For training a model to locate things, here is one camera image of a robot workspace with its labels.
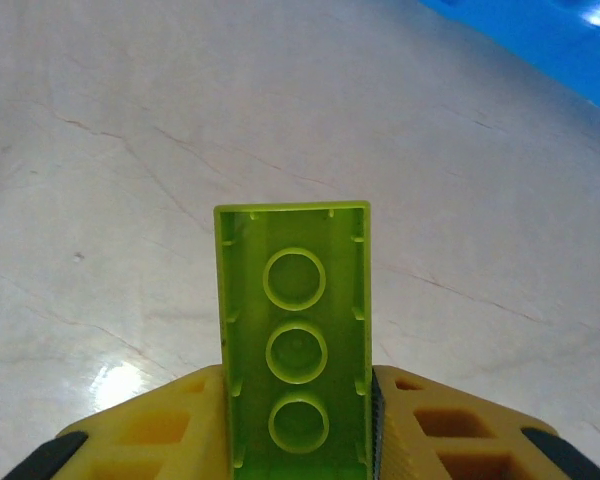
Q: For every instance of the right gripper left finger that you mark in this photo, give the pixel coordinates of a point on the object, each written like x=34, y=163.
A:
x=155, y=440

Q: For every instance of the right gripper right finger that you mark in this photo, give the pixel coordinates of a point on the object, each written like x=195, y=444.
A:
x=455, y=440

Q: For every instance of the green lego brick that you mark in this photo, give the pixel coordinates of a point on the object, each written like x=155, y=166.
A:
x=295, y=310

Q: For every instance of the blue three-compartment bin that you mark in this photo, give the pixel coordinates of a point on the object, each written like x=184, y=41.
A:
x=555, y=40

